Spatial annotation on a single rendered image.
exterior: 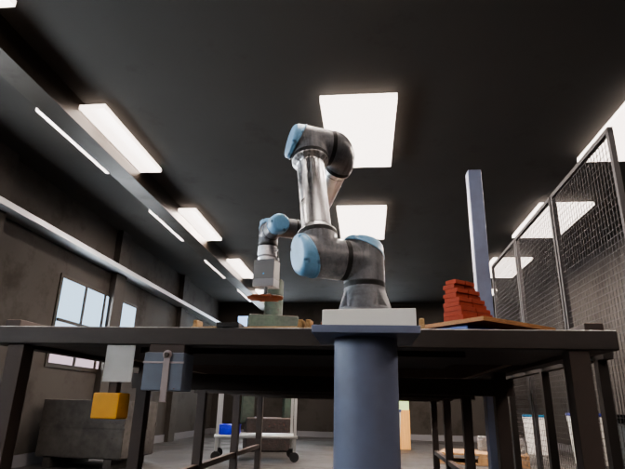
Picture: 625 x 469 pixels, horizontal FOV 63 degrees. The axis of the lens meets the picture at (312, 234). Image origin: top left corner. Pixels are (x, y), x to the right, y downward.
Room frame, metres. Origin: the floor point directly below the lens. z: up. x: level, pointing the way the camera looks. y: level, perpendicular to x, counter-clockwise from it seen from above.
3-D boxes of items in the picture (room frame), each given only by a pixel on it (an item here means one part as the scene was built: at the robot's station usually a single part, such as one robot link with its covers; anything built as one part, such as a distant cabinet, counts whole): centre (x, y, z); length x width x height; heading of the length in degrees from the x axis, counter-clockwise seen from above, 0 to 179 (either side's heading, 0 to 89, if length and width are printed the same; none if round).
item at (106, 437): (6.07, 2.31, 0.34); 1.01 x 0.80 x 0.67; 84
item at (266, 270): (1.90, 0.17, 1.15); 0.10 x 0.09 x 0.16; 163
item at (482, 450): (7.34, -2.36, 0.16); 1.14 x 0.79 x 0.32; 73
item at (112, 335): (1.71, 0.09, 0.89); 2.08 x 0.08 x 0.06; 83
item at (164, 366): (1.75, 0.47, 0.77); 0.14 x 0.11 x 0.18; 83
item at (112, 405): (1.76, 0.65, 0.74); 0.09 x 0.08 x 0.24; 83
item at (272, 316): (8.43, 0.62, 1.34); 0.88 x 0.70 x 2.67; 84
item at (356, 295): (1.40, -0.15, 0.96); 0.15 x 0.15 x 0.10
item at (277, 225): (1.80, 0.12, 1.31); 0.11 x 0.11 x 0.08; 20
